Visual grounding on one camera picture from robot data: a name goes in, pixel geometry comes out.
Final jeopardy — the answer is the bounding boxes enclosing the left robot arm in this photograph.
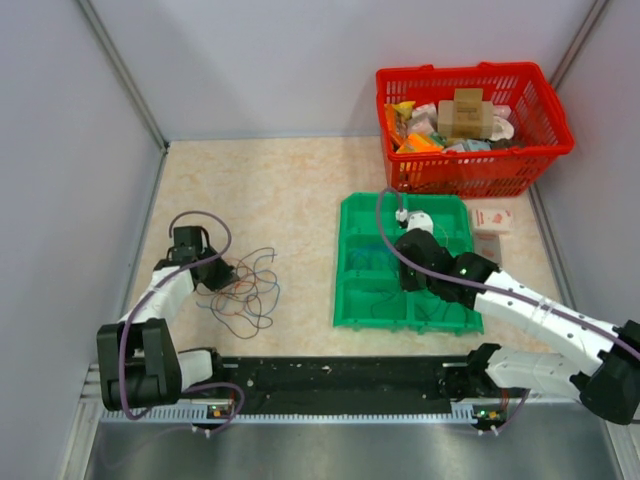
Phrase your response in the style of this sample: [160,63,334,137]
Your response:
[96,226,237,411]

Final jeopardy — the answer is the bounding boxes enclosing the cable bundle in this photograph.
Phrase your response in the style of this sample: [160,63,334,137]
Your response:
[195,246,280,340]

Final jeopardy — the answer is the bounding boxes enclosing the orange snack packet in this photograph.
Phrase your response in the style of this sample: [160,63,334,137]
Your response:
[396,133,444,154]

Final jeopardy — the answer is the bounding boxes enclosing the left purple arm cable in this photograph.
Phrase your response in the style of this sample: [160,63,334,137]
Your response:
[119,210,233,421]

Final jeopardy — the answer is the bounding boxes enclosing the dark wire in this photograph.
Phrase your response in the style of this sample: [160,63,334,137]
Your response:
[367,289,401,316]
[417,294,471,322]

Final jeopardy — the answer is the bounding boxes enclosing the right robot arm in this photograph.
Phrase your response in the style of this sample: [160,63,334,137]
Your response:
[392,207,639,425]

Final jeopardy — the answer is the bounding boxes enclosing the red plastic basket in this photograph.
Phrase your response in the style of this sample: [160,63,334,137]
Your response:
[375,62,575,199]

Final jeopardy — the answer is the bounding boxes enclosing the white red snack packet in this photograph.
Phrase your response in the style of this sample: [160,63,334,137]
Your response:
[470,208,515,235]

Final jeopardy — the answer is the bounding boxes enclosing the grey red packet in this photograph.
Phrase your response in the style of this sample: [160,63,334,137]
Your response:
[473,232,503,268]

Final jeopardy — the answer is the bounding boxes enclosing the yellow snack packet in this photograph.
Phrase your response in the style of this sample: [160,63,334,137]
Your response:
[391,101,415,121]

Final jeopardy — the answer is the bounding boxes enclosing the blue wires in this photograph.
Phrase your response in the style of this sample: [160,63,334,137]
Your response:
[349,244,401,274]

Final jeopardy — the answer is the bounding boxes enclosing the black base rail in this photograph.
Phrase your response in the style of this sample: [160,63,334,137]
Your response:
[212,356,479,416]

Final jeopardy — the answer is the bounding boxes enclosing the brown cardboard box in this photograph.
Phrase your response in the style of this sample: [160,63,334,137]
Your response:
[437,88,494,139]

